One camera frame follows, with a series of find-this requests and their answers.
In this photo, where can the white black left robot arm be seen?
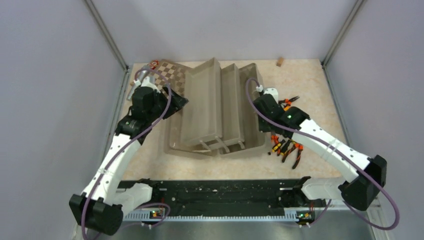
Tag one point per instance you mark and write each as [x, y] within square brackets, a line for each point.
[99, 207]

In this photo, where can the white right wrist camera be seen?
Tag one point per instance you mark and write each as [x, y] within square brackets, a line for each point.
[268, 90]

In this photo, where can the small orange needle-nose pliers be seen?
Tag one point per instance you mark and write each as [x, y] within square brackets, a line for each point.
[276, 148]

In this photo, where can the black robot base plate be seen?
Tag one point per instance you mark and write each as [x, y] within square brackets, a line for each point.
[228, 198]

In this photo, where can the translucent beige tool box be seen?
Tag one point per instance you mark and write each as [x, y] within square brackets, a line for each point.
[218, 119]

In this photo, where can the wooden chessboard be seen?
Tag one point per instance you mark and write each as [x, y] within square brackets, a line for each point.
[175, 73]

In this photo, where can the aluminium frame rail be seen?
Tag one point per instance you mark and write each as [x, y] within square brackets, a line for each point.
[150, 216]

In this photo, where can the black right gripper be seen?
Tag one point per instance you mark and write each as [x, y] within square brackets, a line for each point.
[263, 128]

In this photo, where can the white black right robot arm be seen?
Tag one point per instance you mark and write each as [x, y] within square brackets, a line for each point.
[362, 176]

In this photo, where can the orange long-nose pliers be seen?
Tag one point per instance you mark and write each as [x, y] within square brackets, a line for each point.
[287, 102]

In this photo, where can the small wooden block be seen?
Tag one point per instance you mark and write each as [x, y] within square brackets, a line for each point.
[280, 61]

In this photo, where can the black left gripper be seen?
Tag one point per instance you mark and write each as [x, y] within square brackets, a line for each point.
[179, 102]

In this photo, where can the red small snack packet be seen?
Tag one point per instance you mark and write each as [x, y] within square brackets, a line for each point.
[154, 64]

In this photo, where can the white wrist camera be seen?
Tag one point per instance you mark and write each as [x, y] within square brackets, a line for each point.
[148, 81]
[268, 90]

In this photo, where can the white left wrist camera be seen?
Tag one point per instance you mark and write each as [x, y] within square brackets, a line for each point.
[148, 81]

